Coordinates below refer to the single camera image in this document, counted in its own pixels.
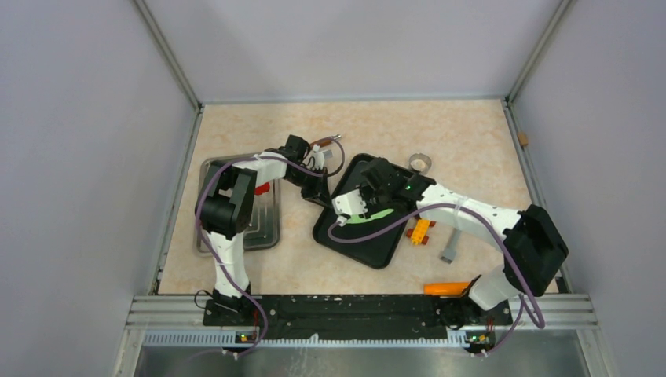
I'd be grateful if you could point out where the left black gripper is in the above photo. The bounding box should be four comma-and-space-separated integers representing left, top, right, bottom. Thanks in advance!
284, 165, 333, 209

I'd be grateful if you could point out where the green dough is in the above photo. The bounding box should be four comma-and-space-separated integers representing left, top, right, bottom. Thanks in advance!
346, 208, 394, 225

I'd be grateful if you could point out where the black baking tray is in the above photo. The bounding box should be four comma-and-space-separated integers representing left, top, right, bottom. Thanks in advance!
312, 153, 410, 269

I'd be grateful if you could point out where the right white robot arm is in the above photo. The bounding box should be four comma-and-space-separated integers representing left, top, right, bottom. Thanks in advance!
335, 158, 569, 324

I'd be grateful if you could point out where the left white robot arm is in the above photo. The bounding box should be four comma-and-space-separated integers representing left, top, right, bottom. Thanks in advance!
195, 135, 337, 325

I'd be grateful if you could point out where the red dough disc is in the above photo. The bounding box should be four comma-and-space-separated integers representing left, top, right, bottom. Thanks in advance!
254, 182, 271, 196

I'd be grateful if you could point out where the round metal cookie cutter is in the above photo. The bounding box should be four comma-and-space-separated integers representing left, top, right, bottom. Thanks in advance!
408, 153, 432, 174

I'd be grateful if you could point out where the yellow toy brick car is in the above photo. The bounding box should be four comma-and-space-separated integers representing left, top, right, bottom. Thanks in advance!
405, 219, 436, 246

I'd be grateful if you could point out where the silver metal tray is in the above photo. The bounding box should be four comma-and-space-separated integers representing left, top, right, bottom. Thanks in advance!
199, 153, 280, 251

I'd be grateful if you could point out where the grey plastic bolt toy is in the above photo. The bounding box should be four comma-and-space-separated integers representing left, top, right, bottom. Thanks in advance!
440, 229, 461, 264

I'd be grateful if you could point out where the small wooden cork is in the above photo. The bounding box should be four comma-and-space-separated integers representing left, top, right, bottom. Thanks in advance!
517, 131, 529, 148

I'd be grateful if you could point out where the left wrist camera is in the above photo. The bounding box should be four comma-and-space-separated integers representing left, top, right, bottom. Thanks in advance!
309, 145, 333, 170

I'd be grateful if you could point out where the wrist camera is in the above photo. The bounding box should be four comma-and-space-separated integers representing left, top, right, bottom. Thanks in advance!
309, 145, 333, 170
332, 188, 368, 218

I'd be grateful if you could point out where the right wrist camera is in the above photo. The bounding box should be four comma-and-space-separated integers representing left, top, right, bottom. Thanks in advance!
332, 188, 368, 218

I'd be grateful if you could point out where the metal scraper wooden handle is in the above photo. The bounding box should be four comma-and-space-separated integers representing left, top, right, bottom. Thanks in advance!
309, 134, 342, 152

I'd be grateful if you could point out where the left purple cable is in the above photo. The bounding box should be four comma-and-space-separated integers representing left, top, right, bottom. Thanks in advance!
193, 137, 346, 360

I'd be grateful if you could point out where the purple cable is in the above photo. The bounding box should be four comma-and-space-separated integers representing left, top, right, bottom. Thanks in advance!
326, 203, 547, 357
193, 137, 346, 360

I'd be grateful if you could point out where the orange handled tool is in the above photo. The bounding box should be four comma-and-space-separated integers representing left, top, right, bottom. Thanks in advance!
423, 282, 470, 298

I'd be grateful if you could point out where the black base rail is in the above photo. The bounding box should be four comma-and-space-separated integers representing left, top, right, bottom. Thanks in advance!
203, 295, 513, 342

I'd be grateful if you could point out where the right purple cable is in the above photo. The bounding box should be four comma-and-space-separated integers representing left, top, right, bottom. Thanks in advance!
326, 203, 547, 357

